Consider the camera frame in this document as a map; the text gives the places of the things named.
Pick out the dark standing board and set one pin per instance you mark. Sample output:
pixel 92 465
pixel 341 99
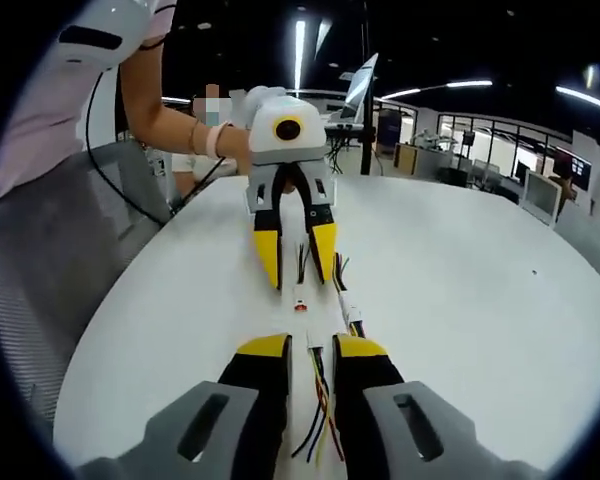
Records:
pixel 389 131

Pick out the wooden cabinet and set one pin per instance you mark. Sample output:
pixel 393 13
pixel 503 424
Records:
pixel 405 159

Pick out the black vertical pole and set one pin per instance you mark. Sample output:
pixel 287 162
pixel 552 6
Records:
pixel 366 125

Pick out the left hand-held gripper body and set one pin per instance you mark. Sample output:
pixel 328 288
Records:
pixel 305 145

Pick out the person in pink shirt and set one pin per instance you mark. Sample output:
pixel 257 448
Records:
pixel 35 125

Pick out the long ceiling light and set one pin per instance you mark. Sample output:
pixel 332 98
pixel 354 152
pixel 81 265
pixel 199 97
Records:
pixel 435 88
pixel 585 97
pixel 300 55

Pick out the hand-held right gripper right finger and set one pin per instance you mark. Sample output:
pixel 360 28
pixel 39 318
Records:
pixel 370 400

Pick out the person's left hand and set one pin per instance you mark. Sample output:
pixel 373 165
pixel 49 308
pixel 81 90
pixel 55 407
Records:
pixel 237 147

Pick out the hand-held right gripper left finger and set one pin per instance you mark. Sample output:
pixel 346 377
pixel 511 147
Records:
pixel 250 400

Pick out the white framed monitor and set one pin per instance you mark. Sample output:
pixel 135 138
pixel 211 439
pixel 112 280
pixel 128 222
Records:
pixel 540 195

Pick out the open laptop on stand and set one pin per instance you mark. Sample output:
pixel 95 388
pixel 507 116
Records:
pixel 357 87

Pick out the grey mesh chair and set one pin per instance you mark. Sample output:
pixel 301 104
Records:
pixel 40 260

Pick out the white worn device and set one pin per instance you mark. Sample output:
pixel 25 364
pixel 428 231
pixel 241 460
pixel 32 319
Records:
pixel 130 20

